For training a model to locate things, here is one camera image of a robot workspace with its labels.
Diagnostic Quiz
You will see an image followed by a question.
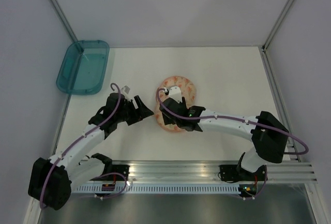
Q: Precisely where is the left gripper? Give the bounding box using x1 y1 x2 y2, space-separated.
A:
115 96 154 126

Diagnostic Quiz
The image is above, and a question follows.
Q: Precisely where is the floral mesh laundry bag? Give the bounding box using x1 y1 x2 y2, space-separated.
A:
154 76 197 133

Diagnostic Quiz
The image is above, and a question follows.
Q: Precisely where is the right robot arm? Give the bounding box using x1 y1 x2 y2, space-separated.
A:
159 98 288 180

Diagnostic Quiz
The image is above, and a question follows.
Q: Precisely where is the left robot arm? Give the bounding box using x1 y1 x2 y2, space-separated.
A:
28 93 154 210

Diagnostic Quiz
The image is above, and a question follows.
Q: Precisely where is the teal plastic tray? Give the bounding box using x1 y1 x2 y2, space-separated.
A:
56 40 110 95

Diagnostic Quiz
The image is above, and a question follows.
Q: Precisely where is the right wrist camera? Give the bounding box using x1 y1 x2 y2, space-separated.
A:
165 85 182 103

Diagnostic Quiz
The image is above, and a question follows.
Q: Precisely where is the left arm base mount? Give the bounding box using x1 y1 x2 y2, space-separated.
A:
101 165 130 193

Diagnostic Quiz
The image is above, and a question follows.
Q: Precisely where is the white slotted cable duct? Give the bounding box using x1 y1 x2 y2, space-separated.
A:
73 182 240 195

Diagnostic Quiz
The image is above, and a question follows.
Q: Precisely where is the aluminium mounting rail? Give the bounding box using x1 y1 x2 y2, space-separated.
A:
113 160 317 184

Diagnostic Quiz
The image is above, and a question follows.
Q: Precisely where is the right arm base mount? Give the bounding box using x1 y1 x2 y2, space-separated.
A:
218 165 264 198

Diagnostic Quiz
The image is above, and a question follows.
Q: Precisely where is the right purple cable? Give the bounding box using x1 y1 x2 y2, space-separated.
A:
155 87 310 201

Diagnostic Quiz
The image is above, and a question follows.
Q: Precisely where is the left aluminium frame post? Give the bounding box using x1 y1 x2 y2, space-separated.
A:
48 0 78 42

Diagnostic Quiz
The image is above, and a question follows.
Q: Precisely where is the aluminium frame post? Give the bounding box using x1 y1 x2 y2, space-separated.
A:
261 0 296 53
48 0 78 42

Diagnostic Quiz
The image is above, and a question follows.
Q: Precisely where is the right aluminium frame post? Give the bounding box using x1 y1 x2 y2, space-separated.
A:
261 0 296 53

